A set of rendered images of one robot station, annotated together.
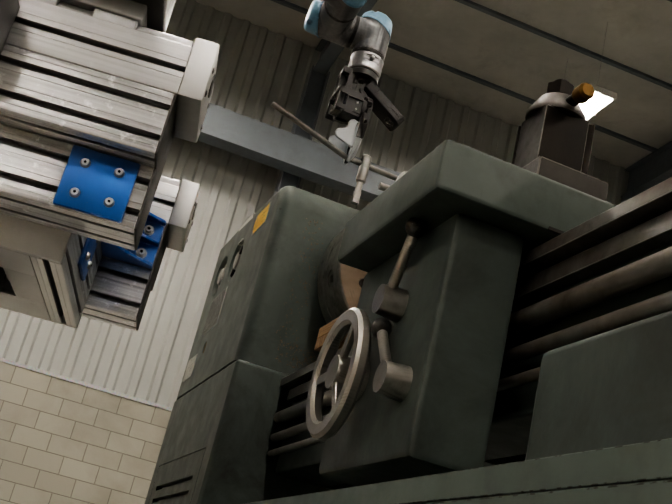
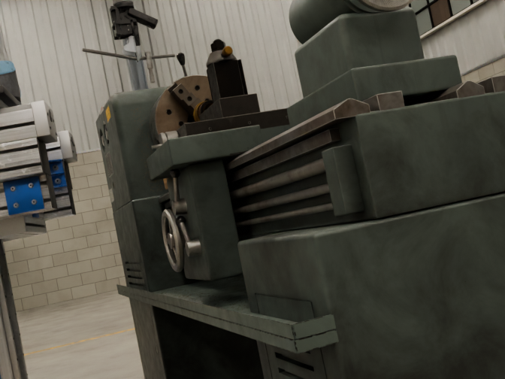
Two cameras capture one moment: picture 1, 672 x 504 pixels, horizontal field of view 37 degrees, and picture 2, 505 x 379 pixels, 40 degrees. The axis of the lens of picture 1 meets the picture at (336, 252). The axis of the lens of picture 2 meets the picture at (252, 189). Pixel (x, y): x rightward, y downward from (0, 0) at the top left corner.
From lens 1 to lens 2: 0.69 m
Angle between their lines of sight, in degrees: 18
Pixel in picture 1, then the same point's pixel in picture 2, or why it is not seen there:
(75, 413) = not seen: hidden behind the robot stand
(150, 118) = (31, 156)
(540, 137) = (216, 81)
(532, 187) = (215, 140)
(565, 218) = (235, 146)
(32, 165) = not seen: outside the picture
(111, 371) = not seen: hidden behind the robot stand
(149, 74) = (19, 134)
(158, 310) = (77, 89)
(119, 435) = (93, 176)
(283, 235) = (123, 125)
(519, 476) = (235, 317)
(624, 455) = (254, 319)
